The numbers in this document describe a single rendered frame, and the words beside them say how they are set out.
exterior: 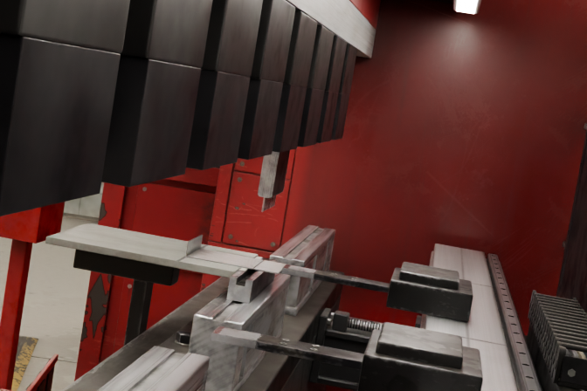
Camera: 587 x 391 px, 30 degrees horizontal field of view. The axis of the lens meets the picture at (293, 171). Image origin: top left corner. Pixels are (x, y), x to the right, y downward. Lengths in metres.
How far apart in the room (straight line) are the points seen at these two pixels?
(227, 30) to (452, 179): 1.51
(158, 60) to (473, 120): 1.69
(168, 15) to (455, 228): 1.71
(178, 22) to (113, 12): 0.14
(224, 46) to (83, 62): 0.33
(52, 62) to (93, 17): 0.05
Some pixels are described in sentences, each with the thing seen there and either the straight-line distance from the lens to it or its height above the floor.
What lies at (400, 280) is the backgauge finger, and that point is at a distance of 1.46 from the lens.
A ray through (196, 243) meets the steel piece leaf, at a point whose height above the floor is 1.01.
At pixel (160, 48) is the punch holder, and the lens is 0.70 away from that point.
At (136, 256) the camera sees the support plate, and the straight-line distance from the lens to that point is 1.48.
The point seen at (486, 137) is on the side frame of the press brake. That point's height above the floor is 1.21.
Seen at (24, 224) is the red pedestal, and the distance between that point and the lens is 3.31.
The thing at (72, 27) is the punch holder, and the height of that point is 1.26.
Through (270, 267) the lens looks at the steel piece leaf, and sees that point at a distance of 1.52.
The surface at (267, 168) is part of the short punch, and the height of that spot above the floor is 1.14.
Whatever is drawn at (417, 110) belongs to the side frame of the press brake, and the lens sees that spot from 2.35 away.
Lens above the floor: 1.25
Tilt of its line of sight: 4 degrees down
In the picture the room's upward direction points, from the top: 9 degrees clockwise
